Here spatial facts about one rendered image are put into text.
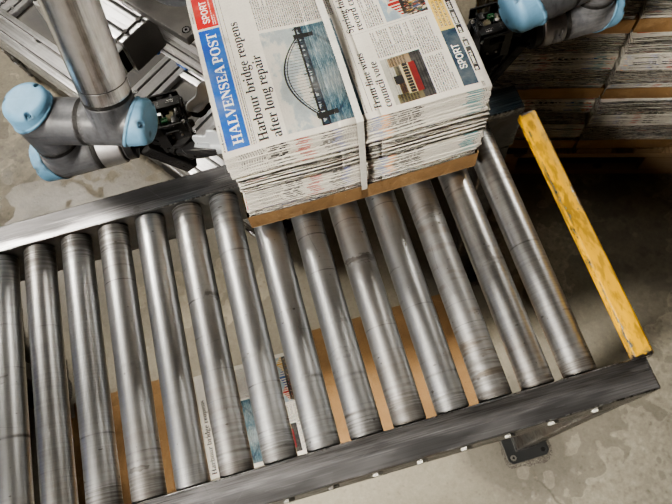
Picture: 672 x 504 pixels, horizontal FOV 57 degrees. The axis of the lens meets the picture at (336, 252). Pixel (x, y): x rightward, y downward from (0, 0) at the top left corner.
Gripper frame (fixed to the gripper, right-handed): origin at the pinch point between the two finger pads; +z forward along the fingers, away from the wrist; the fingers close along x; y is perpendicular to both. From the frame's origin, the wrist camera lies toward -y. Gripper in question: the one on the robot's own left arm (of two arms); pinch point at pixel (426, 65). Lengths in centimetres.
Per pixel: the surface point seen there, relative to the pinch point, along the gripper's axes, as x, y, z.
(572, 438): 66, -79, -22
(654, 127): -2, -56, -68
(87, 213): 10, 0, 64
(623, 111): -5, -48, -58
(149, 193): 10, 0, 53
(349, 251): 30.6, -0.2, 23.3
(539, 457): 68, -79, -12
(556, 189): 31.3, 2.2, -10.7
